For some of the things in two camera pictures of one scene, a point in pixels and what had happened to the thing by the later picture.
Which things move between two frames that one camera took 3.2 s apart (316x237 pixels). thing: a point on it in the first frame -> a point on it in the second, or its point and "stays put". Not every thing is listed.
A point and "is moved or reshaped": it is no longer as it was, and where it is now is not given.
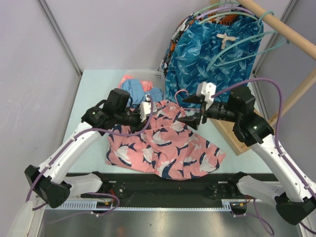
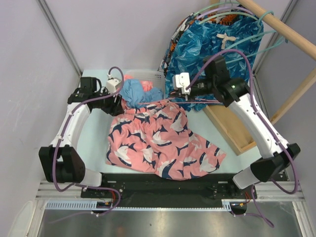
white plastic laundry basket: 157,77 stays put
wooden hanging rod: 281,28 stays put
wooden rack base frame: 226,129 stays put
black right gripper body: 217,110 -> 193,93
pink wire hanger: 179,107 is moved or reshaped
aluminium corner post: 57,29 stays put
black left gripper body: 132,119 -> 106,104
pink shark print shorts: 170,147 stays put
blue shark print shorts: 223,51 stays put
